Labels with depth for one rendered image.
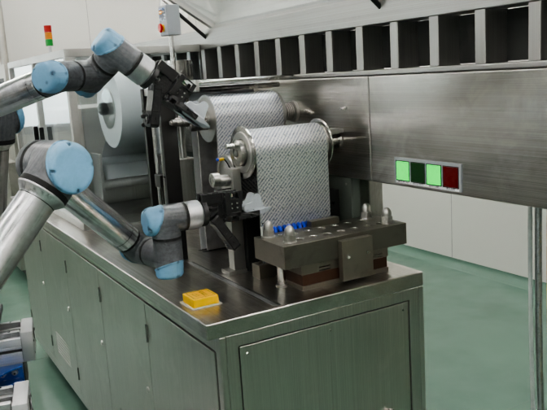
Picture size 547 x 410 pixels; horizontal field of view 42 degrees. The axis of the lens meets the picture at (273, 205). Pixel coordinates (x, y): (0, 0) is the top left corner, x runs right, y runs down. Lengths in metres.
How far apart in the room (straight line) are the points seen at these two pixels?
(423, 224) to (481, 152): 3.80
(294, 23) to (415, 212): 3.40
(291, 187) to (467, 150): 0.53
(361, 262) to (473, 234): 3.27
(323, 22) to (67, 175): 0.97
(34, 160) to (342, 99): 0.94
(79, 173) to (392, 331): 0.94
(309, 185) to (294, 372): 0.54
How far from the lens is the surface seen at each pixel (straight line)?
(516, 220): 4.85
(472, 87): 1.73
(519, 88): 1.64
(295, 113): 2.33
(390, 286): 1.94
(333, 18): 2.16
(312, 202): 2.05
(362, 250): 1.90
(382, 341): 1.97
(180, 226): 1.83
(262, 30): 2.53
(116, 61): 1.83
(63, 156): 1.60
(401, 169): 1.93
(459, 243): 5.26
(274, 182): 1.97
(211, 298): 1.79
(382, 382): 2.01
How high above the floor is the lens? 1.46
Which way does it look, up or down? 11 degrees down
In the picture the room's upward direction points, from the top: 4 degrees counter-clockwise
